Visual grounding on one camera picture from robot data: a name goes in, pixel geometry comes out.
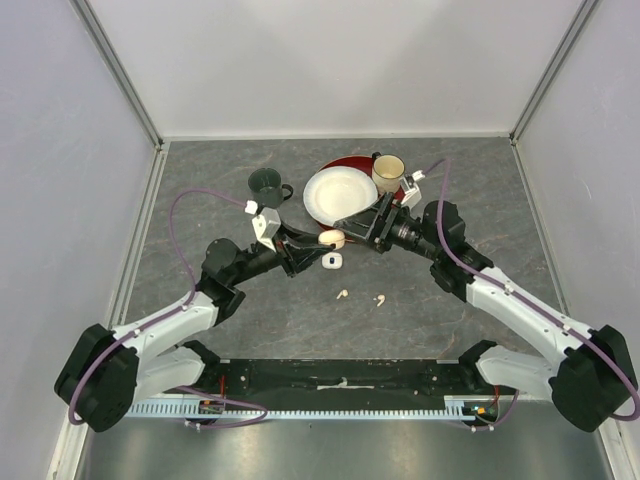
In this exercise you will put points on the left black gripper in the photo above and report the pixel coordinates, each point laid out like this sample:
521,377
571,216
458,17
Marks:
296,252

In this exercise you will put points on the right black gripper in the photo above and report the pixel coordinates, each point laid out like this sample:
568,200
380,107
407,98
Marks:
359,225

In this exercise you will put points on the pink earbud case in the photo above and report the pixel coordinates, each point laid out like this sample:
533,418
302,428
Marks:
334,237

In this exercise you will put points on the white earbud case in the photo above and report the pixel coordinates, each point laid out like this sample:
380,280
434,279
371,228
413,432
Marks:
332,261

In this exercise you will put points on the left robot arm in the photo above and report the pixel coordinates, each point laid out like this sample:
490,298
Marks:
110,369

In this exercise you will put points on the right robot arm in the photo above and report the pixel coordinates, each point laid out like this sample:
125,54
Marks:
586,373

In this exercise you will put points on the white plate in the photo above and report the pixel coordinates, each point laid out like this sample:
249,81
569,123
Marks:
338,192

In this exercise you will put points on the beige cup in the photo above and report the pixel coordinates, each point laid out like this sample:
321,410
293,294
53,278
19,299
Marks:
387,172

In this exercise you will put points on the dark green mug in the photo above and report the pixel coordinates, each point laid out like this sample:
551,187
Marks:
267,188

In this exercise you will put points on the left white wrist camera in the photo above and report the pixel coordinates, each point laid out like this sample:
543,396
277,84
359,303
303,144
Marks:
265,222

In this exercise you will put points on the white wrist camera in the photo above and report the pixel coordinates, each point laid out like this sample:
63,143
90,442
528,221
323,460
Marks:
411,189
265,222

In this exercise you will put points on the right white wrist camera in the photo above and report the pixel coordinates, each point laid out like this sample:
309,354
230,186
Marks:
411,189

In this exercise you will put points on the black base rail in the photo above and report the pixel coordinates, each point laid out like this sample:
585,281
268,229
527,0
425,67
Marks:
323,385

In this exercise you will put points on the slotted cable duct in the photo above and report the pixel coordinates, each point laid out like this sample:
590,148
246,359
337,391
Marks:
192,409

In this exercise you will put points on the right rear aluminium post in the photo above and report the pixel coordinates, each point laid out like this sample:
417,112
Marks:
568,41

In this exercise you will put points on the aluminium post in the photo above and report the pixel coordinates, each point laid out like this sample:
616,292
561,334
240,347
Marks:
568,41
100,38

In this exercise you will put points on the left rear aluminium post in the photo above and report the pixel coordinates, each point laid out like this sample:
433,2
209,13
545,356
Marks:
100,38

